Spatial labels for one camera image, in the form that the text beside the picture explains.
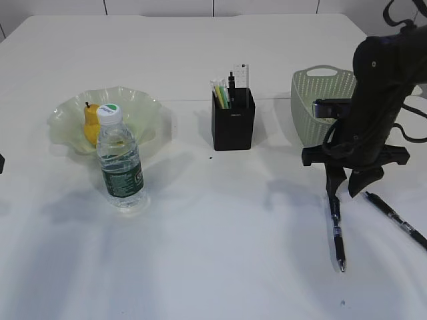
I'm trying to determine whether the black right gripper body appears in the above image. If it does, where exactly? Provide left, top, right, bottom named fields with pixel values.
left=302, top=109, right=410, bottom=171

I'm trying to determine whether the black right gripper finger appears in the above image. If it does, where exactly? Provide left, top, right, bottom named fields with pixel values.
left=325, top=165, right=346, bottom=203
left=348, top=167, right=384, bottom=197

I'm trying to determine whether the black pen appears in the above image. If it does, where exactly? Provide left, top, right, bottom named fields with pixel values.
left=328, top=195, right=346, bottom=272
left=365, top=191, right=426, bottom=249

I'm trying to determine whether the clear plastic ruler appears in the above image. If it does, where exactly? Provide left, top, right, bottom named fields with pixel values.
left=233, top=63, right=250, bottom=88

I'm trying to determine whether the black pen crossing ruler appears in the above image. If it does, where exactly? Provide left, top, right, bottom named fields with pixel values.
left=228, top=71, right=235, bottom=108

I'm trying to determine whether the teal utility knife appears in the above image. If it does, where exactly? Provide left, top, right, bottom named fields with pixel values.
left=219, top=79, right=231, bottom=109

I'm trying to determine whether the yellow utility knife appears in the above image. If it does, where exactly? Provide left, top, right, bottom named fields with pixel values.
left=210, top=81, right=224, bottom=109

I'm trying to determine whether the clear plastic water bottle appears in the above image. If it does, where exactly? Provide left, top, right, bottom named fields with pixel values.
left=96, top=103, right=147, bottom=209

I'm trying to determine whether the yellow pear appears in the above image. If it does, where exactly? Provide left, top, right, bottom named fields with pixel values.
left=83, top=101, right=101, bottom=147

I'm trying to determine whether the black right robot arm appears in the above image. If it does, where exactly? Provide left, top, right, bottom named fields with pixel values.
left=302, top=4, right=426, bottom=205

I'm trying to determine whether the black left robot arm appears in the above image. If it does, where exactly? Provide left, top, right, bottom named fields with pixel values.
left=0, top=154, right=5, bottom=174

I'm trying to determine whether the green woven plastic basket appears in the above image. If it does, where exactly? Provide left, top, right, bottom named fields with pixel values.
left=291, top=65, right=356, bottom=147

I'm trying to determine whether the black square pen holder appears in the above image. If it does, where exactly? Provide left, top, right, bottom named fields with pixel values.
left=211, top=88, right=256, bottom=151

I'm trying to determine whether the green wavy glass plate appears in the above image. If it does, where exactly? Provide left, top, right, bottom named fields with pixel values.
left=47, top=86, right=163, bottom=156

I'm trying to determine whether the blue grey wrist camera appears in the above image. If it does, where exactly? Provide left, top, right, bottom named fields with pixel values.
left=312, top=99, right=352, bottom=119

